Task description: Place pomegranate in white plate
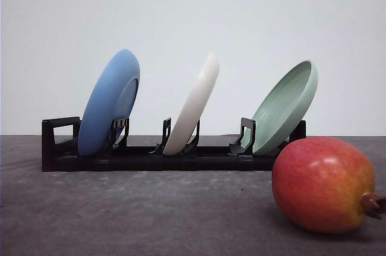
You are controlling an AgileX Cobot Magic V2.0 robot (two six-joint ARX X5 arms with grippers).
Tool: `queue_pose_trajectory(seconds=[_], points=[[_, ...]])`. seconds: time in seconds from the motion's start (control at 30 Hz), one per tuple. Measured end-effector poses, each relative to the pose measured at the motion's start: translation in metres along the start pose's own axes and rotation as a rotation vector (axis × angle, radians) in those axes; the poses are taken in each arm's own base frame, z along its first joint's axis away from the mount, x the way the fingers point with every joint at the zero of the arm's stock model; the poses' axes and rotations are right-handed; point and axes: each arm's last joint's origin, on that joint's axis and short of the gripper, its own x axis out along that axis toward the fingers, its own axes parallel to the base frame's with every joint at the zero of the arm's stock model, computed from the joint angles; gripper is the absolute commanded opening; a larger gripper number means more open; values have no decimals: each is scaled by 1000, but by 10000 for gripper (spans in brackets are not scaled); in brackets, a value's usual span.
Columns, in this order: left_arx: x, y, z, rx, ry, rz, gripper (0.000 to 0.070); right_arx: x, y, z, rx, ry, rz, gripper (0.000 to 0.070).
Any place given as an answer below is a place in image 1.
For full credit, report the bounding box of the white plate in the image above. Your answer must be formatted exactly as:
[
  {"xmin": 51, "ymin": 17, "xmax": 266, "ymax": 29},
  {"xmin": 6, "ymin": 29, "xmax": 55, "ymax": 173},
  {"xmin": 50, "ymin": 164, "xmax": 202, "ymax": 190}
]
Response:
[{"xmin": 163, "ymin": 54, "xmax": 220, "ymax": 155}]

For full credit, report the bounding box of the red pomegranate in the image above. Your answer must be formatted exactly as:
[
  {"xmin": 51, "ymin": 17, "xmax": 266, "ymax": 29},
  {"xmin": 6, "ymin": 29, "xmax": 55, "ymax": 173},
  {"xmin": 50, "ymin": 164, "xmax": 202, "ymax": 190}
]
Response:
[{"xmin": 271, "ymin": 137, "xmax": 386, "ymax": 234}]

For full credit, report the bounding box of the blue plate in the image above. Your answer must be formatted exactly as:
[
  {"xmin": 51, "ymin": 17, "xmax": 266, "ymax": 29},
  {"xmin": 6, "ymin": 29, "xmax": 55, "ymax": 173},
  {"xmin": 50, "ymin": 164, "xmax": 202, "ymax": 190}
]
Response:
[{"xmin": 78, "ymin": 49, "xmax": 141, "ymax": 157}]

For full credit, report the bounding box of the green plate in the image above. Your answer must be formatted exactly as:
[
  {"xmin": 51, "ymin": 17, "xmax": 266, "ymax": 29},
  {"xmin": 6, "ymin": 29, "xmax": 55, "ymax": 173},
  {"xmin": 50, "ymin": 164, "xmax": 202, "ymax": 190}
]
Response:
[{"xmin": 241, "ymin": 60, "xmax": 318, "ymax": 155}]

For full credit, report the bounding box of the black plate rack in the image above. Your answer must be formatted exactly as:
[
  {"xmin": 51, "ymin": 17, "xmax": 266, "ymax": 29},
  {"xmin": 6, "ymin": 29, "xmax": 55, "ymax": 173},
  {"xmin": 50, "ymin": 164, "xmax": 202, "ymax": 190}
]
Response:
[{"xmin": 42, "ymin": 116, "xmax": 306, "ymax": 172}]

